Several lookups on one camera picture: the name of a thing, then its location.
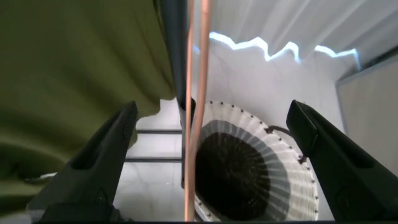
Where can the white curtain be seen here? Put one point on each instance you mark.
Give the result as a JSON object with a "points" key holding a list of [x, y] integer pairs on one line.
{"points": [[295, 21]]}

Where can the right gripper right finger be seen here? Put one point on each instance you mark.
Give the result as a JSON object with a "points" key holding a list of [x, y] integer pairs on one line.
{"points": [[348, 177]]}

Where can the black clothes rack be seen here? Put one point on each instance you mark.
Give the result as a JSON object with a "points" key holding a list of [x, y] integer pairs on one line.
{"points": [[174, 46]]}

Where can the white laundry basket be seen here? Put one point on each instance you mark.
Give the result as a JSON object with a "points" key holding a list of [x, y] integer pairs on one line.
{"points": [[280, 149]]}

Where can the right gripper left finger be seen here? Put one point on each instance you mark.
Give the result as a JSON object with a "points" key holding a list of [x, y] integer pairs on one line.
{"points": [[87, 174]]}

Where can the pink clothes hanger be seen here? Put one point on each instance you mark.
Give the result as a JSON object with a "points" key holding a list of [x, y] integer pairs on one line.
{"points": [[204, 62]]}

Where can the green long-sleeved shirt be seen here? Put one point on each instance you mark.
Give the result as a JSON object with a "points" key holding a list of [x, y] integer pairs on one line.
{"points": [[77, 62]]}

